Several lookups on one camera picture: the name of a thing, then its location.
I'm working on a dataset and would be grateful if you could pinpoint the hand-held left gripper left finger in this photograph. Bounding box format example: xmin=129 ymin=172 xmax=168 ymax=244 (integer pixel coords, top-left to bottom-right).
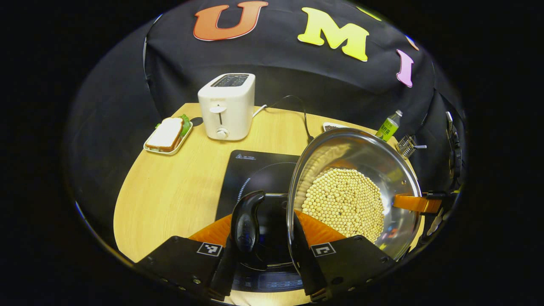
xmin=134 ymin=212 xmax=239 ymax=300

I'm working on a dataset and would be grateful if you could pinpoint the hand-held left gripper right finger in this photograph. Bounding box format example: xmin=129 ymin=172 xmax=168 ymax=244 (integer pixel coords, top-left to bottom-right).
xmin=292 ymin=210 xmax=398 ymax=301

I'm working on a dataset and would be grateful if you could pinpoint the stainless steel pot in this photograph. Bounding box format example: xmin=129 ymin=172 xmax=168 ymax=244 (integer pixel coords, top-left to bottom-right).
xmin=231 ymin=127 xmax=423 ymax=272

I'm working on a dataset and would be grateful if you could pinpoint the black induction cooktop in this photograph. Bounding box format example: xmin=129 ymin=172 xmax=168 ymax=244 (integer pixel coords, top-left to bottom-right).
xmin=215 ymin=150 xmax=304 ymax=293

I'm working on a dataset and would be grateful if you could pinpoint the pile of soybeans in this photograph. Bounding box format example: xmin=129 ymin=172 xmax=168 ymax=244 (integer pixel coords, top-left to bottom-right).
xmin=301 ymin=168 xmax=385 ymax=243

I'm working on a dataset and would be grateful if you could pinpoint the green drink bottle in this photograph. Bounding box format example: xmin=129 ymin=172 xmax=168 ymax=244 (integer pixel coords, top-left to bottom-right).
xmin=375 ymin=110 xmax=403 ymax=142

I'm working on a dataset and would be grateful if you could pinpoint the white sandwich plate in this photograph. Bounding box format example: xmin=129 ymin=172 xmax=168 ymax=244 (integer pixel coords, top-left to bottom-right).
xmin=143 ymin=119 xmax=193 ymax=156

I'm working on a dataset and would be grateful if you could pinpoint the sandwich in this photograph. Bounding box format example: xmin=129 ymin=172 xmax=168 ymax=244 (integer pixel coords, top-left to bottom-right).
xmin=146 ymin=114 xmax=192 ymax=152

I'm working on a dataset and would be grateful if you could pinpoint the white toaster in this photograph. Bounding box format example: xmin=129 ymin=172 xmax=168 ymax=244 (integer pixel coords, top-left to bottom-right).
xmin=198 ymin=73 xmax=256 ymax=141

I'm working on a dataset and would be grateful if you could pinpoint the metal wire holder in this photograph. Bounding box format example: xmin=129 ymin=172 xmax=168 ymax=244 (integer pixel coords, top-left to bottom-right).
xmin=396 ymin=135 xmax=419 ymax=160

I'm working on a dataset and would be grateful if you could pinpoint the black power cable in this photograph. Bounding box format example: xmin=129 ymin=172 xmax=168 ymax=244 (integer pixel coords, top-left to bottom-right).
xmin=266 ymin=95 xmax=315 ymax=143

